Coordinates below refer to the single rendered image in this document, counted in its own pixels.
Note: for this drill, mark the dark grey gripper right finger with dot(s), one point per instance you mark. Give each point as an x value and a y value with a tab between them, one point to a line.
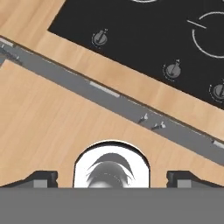
178	178

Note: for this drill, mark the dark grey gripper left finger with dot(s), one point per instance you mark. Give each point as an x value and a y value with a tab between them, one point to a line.
45	178

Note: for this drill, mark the small grey cupboard knob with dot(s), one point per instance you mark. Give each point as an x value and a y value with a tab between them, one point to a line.
143	118
159	126

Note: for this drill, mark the white round object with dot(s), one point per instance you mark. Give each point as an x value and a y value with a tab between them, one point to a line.
112	166

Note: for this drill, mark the dark grey hob knob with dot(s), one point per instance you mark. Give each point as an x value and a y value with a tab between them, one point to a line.
218	91
172	70
100	38

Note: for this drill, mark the black hob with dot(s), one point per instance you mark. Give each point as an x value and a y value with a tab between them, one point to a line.
140	35

